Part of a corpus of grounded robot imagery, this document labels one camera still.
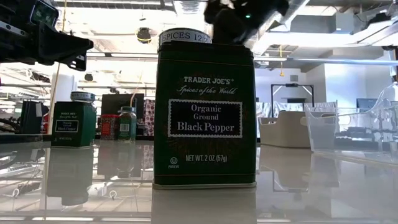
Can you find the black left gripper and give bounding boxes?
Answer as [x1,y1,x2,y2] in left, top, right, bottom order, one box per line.
[0,20,94,72]

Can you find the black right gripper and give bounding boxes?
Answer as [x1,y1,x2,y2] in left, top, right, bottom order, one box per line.
[203,0,290,44]

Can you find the dark green pepper tin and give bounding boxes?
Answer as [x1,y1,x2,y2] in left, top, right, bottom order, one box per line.
[152,40,258,190]
[51,101,97,149]

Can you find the red lid paprika tin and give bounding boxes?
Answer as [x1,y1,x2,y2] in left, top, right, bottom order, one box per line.
[99,114,121,141]

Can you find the white round pillar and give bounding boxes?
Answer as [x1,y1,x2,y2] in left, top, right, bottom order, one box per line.
[49,73,78,103]

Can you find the yellow ceiling pendant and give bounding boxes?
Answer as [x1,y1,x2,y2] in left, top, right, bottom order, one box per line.
[279,45,285,77]

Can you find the black computer monitor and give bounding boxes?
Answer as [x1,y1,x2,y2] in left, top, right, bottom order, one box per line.
[101,93,146,116]

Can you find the black equipment cases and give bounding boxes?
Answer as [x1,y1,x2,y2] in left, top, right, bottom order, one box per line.
[20,99,50,135]

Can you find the black ceiling dome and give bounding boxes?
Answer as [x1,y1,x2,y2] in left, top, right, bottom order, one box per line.
[136,27,152,44]

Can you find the silver foil curtain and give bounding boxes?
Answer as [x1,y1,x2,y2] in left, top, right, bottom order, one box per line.
[255,101,338,119]

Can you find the red white patterned cloth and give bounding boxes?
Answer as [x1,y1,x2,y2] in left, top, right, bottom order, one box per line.
[143,98,155,137]

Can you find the white plastic bin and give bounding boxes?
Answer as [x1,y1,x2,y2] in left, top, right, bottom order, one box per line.
[257,111,312,149]

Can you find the clear plastic bin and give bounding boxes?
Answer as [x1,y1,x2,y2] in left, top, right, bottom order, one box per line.
[300,81,398,166]

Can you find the distant dark monitor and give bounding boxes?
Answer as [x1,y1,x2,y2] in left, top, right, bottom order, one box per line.
[356,98,379,109]

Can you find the white ceiling duct pipe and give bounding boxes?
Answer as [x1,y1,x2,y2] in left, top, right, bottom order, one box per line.
[266,0,310,32]

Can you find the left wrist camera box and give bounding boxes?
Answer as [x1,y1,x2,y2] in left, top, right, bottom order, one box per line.
[29,0,60,27]

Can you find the black aluminium table frame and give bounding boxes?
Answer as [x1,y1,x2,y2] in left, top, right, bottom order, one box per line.
[0,133,155,144]

